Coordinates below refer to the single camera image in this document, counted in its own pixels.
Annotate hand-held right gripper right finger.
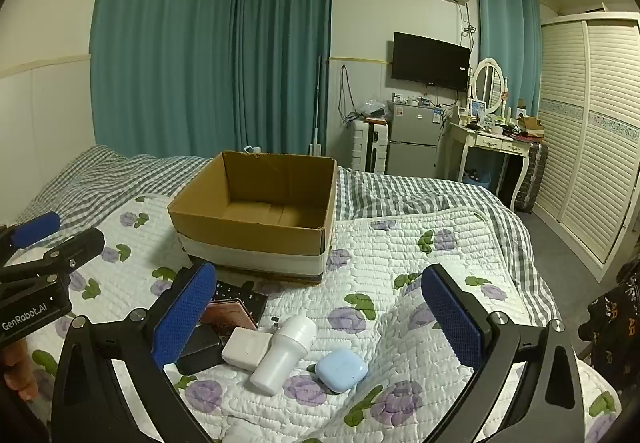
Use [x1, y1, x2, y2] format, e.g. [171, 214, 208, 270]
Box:
[421, 264, 586, 443]

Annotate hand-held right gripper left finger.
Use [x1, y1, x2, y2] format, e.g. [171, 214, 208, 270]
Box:
[50, 262, 218, 443]

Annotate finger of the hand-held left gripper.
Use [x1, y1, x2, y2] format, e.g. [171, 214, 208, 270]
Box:
[0, 228, 106, 284]
[0, 212, 61, 256]

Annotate small black box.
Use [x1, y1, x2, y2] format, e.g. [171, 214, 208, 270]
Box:
[175, 323, 224, 375]

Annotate red rectangular packet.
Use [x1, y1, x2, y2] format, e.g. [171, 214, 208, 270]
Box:
[200, 298, 256, 332]

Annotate black remote control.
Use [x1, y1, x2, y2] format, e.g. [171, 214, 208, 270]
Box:
[212, 279, 268, 327]

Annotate white charger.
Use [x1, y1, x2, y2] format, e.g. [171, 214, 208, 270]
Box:
[221, 319, 281, 372]

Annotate white plastic bottle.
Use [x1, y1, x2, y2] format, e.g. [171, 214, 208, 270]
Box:
[249, 314, 317, 397]

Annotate cardboard box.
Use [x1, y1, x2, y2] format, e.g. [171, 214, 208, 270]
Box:
[166, 150, 340, 285]

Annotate light blue earbuds case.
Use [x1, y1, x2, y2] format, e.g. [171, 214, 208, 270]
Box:
[314, 349, 369, 394]

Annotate person's left hand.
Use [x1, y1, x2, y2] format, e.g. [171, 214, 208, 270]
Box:
[0, 338, 39, 402]

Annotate white floral quilt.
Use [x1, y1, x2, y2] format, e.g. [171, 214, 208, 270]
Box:
[10, 193, 621, 443]

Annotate grey checked bedsheet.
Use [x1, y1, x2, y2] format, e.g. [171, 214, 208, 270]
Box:
[10, 144, 561, 324]

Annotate blue plastic bin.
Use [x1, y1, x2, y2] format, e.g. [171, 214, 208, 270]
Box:
[462, 168, 494, 186]

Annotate dark printed clothing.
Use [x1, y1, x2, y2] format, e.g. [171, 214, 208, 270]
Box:
[580, 258, 640, 374]

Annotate dark hard suitcase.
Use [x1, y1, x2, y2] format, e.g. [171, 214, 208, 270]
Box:
[512, 142, 550, 214]

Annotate silver small fridge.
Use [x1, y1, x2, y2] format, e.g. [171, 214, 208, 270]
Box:
[387, 102, 444, 179]

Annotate white vanity table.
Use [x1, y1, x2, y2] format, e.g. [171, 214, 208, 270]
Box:
[447, 120, 534, 212]

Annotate white ribbed suitcase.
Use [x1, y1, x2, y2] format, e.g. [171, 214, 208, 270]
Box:
[350, 119, 390, 174]

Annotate brown box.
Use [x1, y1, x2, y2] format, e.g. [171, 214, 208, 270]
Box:
[517, 115, 546, 139]

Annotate wide teal curtain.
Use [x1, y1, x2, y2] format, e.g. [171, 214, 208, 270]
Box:
[90, 0, 334, 158]

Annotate clear plastic bag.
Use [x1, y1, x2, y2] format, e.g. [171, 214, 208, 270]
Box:
[357, 99, 389, 119]

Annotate white louvred wardrobe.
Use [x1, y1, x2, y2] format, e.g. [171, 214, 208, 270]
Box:
[530, 12, 640, 282]

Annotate oval vanity mirror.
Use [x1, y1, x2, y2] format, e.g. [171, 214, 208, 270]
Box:
[472, 58, 506, 116]

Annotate white mop pole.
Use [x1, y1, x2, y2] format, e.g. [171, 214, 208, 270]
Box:
[309, 54, 325, 156]

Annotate narrow teal curtain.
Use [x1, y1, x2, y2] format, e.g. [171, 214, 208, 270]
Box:
[475, 0, 544, 124]

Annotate black hanging cable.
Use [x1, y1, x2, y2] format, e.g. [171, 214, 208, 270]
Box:
[340, 64, 362, 126]

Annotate black wall television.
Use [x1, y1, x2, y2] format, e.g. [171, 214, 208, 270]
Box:
[391, 32, 471, 92]

